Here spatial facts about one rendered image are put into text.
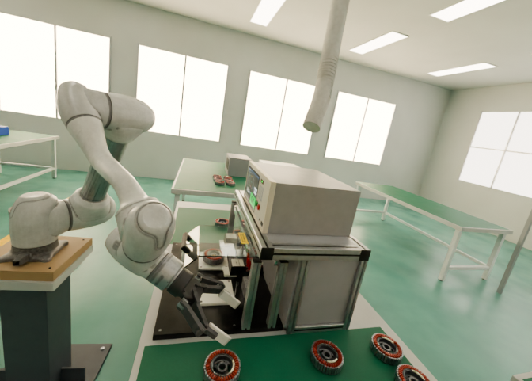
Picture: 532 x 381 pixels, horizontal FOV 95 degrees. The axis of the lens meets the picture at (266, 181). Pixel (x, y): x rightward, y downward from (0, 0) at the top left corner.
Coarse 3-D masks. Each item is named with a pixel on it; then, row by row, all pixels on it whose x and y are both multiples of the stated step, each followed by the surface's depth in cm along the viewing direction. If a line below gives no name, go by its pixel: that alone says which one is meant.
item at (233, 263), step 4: (232, 260) 107; (236, 260) 107; (240, 260) 108; (232, 264) 104; (236, 264) 104; (240, 264) 105; (244, 264) 105; (224, 268) 107; (228, 268) 107; (232, 268) 102; (236, 268) 102; (240, 268) 103; (244, 268) 103; (224, 272) 104; (228, 272) 104; (232, 272) 102; (236, 272) 103; (240, 272) 103; (244, 272) 104; (248, 272) 104; (260, 272) 106; (224, 276) 102; (228, 276) 103; (232, 276) 103; (236, 276) 104; (248, 276) 111
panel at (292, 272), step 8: (264, 264) 125; (272, 264) 114; (288, 264) 96; (296, 264) 89; (264, 272) 124; (272, 272) 113; (288, 272) 96; (296, 272) 89; (272, 280) 112; (288, 280) 95; (296, 280) 90; (288, 288) 94; (288, 296) 93; (280, 304) 100; (288, 304) 93; (280, 312) 99; (288, 312) 93
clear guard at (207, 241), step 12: (204, 228) 100; (216, 228) 102; (228, 228) 103; (240, 228) 105; (192, 240) 93; (204, 240) 90; (216, 240) 92; (228, 240) 93; (192, 252) 85; (204, 252) 82; (216, 252) 84; (228, 252) 85; (240, 252) 86; (252, 252) 88
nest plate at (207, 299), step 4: (224, 280) 114; (228, 280) 114; (228, 284) 112; (224, 288) 109; (228, 288) 109; (232, 288) 110; (232, 292) 107; (204, 296) 102; (208, 296) 102; (212, 296) 103; (216, 296) 103; (200, 300) 99; (204, 300) 100; (208, 300) 100; (212, 300) 100; (216, 300) 101; (220, 300) 101; (200, 304) 98; (204, 304) 98; (208, 304) 99; (212, 304) 99; (216, 304) 100; (220, 304) 100; (224, 304) 101; (228, 304) 101
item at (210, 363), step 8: (216, 352) 78; (224, 352) 79; (232, 352) 79; (208, 360) 75; (216, 360) 77; (224, 360) 78; (232, 360) 76; (208, 368) 73; (216, 368) 75; (224, 368) 76; (232, 368) 74; (240, 368) 75; (208, 376) 71; (216, 376) 71; (224, 376) 71; (232, 376) 71
